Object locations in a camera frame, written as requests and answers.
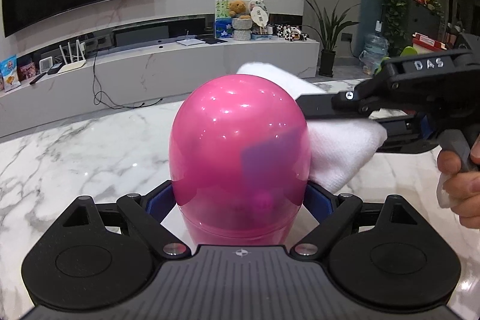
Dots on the blue snack bag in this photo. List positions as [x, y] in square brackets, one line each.
[9, 73]

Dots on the white wifi router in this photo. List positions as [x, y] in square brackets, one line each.
[73, 57]

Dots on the marble tv console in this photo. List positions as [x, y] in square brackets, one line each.
[145, 74]

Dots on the white towel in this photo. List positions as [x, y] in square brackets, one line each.
[340, 147]

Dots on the water jug on floor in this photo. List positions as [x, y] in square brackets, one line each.
[374, 51]

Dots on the potted green plant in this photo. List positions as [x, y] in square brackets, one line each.
[329, 26]

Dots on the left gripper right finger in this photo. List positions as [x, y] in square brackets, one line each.
[383, 256]

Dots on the green blue picture book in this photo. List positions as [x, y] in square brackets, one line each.
[223, 20]

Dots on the teddy bear in pot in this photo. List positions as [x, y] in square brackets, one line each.
[241, 20]

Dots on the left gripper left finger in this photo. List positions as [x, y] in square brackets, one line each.
[96, 255]

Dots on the green plastic watering can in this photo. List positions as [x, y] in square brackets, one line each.
[407, 51]

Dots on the white jar red lid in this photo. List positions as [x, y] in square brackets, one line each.
[424, 44]

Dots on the pink dome plastic container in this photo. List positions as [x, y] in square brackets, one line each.
[239, 159]

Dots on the person right hand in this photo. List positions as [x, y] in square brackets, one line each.
[462, 187]

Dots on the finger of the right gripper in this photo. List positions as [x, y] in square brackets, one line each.
[317, 106]

